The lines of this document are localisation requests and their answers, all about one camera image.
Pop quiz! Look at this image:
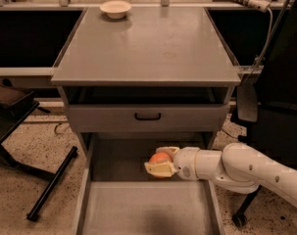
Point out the grey drawer cabinet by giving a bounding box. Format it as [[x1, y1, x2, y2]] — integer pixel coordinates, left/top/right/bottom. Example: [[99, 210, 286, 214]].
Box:
[[52, 7, 240, 148]]

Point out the black stand with tray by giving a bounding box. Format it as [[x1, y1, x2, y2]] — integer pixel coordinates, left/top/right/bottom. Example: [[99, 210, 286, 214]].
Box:
[[0, 82, 77, 221]]

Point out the white bowl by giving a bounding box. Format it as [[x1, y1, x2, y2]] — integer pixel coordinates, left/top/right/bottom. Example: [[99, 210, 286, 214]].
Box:
[[100, 0, 131, 20]]

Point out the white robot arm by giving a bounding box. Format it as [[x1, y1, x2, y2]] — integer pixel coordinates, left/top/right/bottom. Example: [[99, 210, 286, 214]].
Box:
[[144, 143, 297, 208]]

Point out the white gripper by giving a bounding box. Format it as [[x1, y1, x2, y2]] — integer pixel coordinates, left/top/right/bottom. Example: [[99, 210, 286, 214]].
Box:
[[144, 147, 200, 180]]

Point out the black office chair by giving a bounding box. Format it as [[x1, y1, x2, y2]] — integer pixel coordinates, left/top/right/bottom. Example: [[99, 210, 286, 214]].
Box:
[[230, 0, 297, 227]]

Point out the closed grey drawer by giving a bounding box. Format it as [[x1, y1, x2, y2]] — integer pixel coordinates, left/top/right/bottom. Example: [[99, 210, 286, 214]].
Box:
[[66, 105, 229, 133]]

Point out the open grey drawer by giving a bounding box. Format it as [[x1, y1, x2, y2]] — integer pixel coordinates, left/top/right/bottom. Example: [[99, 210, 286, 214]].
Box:
[[71, 133, 225, 235]]

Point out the white cable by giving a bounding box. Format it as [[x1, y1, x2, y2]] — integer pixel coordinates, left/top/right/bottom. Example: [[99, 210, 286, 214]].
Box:
[[244, 7, 274, 83]]

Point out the orange fruit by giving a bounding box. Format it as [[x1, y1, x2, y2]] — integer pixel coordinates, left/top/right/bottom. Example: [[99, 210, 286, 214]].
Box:
[[148, 152, 173, 180]]

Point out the black drawer handle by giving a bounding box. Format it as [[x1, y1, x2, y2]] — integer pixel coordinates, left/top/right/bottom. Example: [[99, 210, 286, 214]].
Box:
[[134, 113, 162, 121]]

